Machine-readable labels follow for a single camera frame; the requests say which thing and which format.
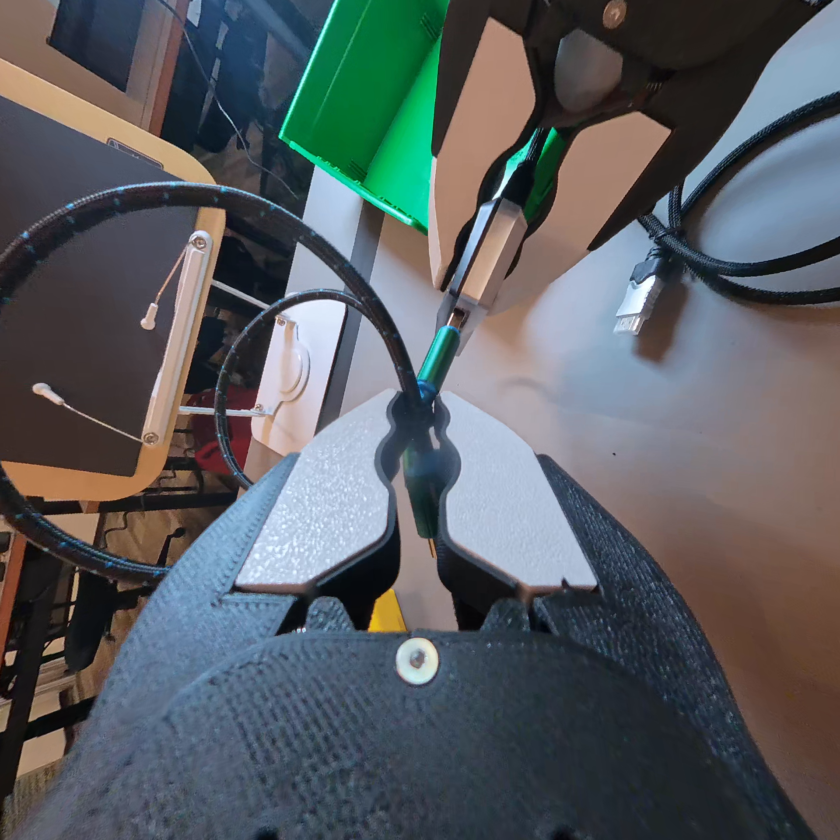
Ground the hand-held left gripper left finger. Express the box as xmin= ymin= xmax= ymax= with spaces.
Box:
xmin=234 ymin=388 xmax=401 ymax=627

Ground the black hub cable silver plug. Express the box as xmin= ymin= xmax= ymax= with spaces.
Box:
xmin=505 ymin=92 xmax=840 ymax=337

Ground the yellow plastic bin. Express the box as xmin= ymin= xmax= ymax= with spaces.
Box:
xmin=369 ymin=588 xmax=409 ymax=633

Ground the green plastic bin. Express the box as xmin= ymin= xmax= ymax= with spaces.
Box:
xmin=279 ymin=0 xmax=572 ymax=235

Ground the person's right hand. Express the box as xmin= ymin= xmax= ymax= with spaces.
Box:
xmin=555 ymin=28 xmax=623 ymax=110

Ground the black blue-flecked hdmi cable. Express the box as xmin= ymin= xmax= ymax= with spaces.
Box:
xmin=0 ymin=182 xmax=462 ymax=585

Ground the black office chair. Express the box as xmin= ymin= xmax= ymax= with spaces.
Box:
xmin=64 ymin=525 xmax=186 ymax=672

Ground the red bag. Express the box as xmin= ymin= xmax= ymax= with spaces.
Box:
xmin=187 ymin=387 xmax=265 ymax=475

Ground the silver hdmi port hub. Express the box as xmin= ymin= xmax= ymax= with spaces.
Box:
xmin=436 ymin=197 xmax=530 ymax=355

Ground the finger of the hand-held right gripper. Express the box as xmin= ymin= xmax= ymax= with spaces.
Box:
xmin=482 ymin=108 xmax=674 ymax=316
xmin=427 ymin=16 xmax=546 ymax=293

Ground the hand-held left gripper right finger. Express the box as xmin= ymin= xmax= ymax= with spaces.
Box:
xmin=435 ymin=390 xmax=601 ymax=630

